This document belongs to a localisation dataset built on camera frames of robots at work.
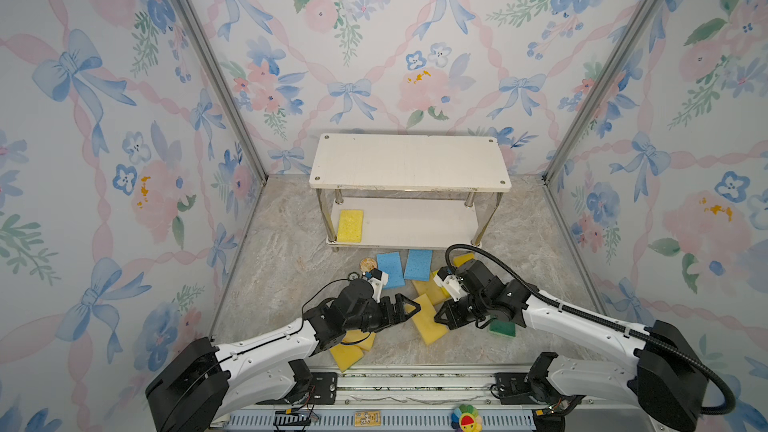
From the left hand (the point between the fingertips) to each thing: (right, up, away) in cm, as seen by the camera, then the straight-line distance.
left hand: (413, 312), depth 75 cm
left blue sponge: (-6, +9, +20) cm, 22 cm away
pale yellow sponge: (+3, -3, +3) cm, 6 cm away
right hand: (+6, -3, +4) cm, 8 cm away
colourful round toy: (+12, -22, -6) cm, 26 cm away
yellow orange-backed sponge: (-13, -3, -6) cm, 15 cm away
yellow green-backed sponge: (-17, -13, +3) cm, 21 cm away
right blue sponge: (+3, +8, +17) cm, 20 cm away
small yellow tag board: (-11, -22, -6) cm, 26 cm away
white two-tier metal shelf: (0, +31, -2) cm, 31 cm away
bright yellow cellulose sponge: (-18, +20, +22) cm, 35 cm away
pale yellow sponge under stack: (+7, +1, +14) cm, 16 cm away
